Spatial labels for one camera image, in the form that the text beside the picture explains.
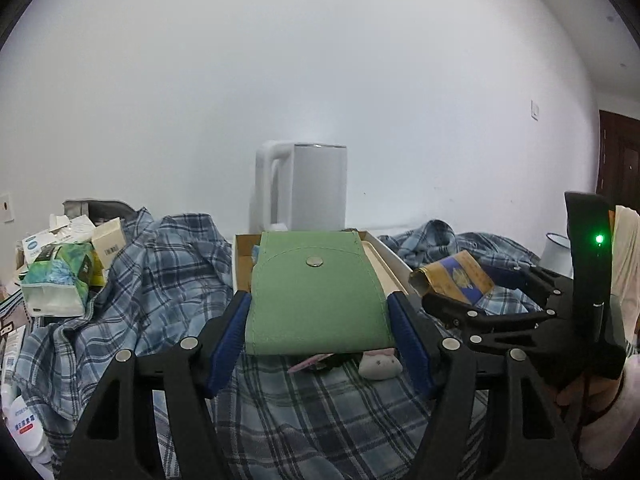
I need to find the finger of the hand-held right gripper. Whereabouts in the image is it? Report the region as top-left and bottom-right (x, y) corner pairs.
(422, 291), (558, 333)
(487, 264), (568, 311)

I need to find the dark wooden door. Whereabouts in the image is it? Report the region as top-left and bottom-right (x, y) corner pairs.
(595, 109), (640, 211)

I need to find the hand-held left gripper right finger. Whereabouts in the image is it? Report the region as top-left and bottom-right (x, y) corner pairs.
(386, 291), (583, 480)

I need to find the grey fabric bag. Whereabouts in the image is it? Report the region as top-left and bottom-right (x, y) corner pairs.
(62, 198), (135, 222)

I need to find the light blue plaid shirt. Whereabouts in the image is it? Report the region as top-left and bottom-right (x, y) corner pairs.
(376, 219), (543, 286)

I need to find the white tube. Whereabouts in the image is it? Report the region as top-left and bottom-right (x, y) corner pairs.
(1, 329), (27, 387)

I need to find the black green carton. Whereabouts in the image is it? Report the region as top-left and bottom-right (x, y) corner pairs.
(84, 249), (109, 288)

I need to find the gold snack packet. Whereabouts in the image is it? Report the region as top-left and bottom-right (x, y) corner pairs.
(409, 250), (497, 307)

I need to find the pink white plush toy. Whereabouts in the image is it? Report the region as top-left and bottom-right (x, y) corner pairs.
(358, 348), (404, 379)

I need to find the person's right hand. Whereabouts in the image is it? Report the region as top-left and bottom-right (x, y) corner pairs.
(554, 374), (623, 413)

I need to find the white electric kettle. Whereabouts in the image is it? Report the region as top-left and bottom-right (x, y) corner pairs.
(248, 140), (349, 234)

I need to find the pink packet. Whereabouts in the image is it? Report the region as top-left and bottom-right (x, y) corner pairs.
(286, 353), (335, 374)

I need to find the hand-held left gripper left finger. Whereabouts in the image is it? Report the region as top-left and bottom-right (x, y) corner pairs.
(59, 290), (253, 480)

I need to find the green snap pouch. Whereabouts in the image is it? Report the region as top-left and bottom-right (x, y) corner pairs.
(243, 230), (397, 357)

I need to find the blue plaid bed sheet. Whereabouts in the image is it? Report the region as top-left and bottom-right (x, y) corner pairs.
(12, 207), (488, 480)

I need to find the white bottle with red label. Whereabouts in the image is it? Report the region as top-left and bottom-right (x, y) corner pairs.
(1, 394), (52, 463)

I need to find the white enamel cup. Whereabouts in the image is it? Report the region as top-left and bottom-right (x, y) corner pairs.
(541, 232), (574, 279)

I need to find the green patterned tissue pack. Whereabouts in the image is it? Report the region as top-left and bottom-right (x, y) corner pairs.
(20, 241), (97, 318)

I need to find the cartoon paper bag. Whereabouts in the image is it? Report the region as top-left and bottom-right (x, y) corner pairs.
(0, 292), (30, 341)

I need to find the cream cardboard box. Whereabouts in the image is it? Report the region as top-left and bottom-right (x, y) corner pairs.
(92, 217), (127, 272)

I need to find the white blue medicine box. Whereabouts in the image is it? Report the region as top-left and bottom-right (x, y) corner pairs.
(21, 214), (97, 266)

